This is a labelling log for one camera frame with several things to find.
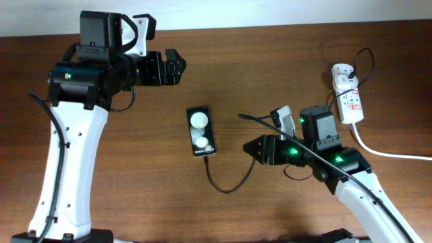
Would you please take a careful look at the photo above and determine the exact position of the thin black charger cable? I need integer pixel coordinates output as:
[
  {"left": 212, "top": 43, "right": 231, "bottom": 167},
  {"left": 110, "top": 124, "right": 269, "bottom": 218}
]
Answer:
[{"left": 202, "top": 47, "right": 375, "bottom": 194}]

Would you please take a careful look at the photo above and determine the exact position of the black Galaxy flip phone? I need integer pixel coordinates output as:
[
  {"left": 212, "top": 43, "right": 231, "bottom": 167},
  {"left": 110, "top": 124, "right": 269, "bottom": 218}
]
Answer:
[{"left": 186, "top": 106, "right": 217, "bottom": 157}]

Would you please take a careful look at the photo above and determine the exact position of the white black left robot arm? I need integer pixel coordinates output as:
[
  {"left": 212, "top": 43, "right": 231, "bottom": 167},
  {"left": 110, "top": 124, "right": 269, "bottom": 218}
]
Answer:
[{"left": 11, "top": 11, "right": 186, "bottom": 242}]

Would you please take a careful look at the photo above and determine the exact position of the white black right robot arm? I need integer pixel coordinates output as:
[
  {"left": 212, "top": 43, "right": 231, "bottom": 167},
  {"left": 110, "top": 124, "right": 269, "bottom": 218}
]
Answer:
[{"left": 243, "top": 105, "right": 421, "bottom": 242}]

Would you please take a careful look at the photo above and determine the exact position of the white charger adapter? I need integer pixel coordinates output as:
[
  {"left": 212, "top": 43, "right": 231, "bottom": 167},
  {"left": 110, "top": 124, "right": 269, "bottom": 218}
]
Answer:
[{"left": 333, "top": 74, "right": 358, "bottom": 92}]

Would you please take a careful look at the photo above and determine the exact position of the white power strip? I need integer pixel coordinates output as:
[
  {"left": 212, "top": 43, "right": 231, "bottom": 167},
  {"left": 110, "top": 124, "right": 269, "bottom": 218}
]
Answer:
[{"left": 331, "top": 63, "right": 365, "bottom": 125}]

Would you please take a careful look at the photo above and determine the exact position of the white power strip cord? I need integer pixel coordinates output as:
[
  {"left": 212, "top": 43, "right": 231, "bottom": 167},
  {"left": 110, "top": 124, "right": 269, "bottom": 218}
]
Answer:
[{"left": 349, "top": 122, "right": 432, "bottom": 161}]

